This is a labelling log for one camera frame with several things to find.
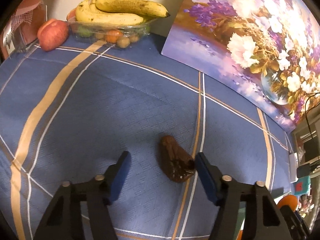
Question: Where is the small orange tangerine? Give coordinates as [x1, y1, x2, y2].
[277, 194, 298, 211]

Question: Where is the round dark dried fruit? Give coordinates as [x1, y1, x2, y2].
[159, 135, 195, 183]

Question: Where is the clutter of small toys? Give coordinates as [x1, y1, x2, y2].
[298, 194, 314, 213]

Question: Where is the teal toy box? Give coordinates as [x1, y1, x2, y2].
[294, 176, 311, 196]

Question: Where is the black power adapter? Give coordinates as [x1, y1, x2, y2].
[297, 164, 311, 178]

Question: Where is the white power strip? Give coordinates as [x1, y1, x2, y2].
[289, 153, 299, 183]

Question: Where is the blue plaid tablecloth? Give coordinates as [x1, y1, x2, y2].
[1, 35, 291, 239]

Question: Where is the flower still life painting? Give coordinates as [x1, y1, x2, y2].
[162, 0, 319, 132]

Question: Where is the red peach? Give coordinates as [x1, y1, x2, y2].
[37, 19, 69, 51]
[66, 8, 76, 21]

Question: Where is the clear plastic fruit container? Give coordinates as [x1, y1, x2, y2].
[68, 17, 156, 49]

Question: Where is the yellow banana bunch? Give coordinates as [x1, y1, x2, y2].
[75, 0, 170, 27]

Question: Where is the black charging cable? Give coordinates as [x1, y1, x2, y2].
[303, 92, 320, 156]

